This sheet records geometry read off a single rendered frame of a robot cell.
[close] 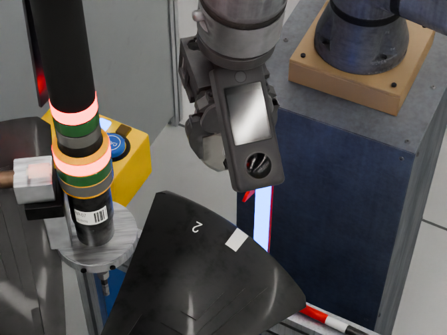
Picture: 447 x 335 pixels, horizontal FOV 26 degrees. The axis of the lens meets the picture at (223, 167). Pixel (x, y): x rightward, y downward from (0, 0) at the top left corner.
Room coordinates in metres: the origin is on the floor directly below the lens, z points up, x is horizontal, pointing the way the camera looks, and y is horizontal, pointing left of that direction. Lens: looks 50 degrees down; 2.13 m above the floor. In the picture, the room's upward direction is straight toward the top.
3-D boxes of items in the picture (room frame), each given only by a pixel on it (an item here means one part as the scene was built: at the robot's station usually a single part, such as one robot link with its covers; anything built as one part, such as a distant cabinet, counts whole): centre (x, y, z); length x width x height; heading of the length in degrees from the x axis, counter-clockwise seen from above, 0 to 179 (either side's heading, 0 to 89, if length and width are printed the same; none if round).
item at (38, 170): (0.48, 0.14, 1.54); 0.02 x 0.02 x 0.02; 7
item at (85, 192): (0.48, 0.11, 1.54); 0.04 x 0.04 x 0.01
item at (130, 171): (0.94, 0.20, 1.02); 0.16 x 0.10 x 0.11; 62
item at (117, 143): (0.92, 0.16, 1.08); 0.04 x 0.04 x 0.02
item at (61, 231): (0.48, 0.12, 1.50); 0.09 x 0.07 x 0.10; 97
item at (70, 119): (0.48, 0.11, 1.62); 0.03 x 0.03 x 0.01
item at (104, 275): (0.48, 0.11, 1.39); 0.01 x 0.01 x 0.05
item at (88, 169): (0.48, 0.11, 1.57); 0.04 x 0.04 x 0.01
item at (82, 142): (0.48, 0.11, 1.60); 0.03 x 0.03 x 0.01
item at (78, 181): (0.48, 0.11, 1.56); 0.04 x 0.04 x 0.01
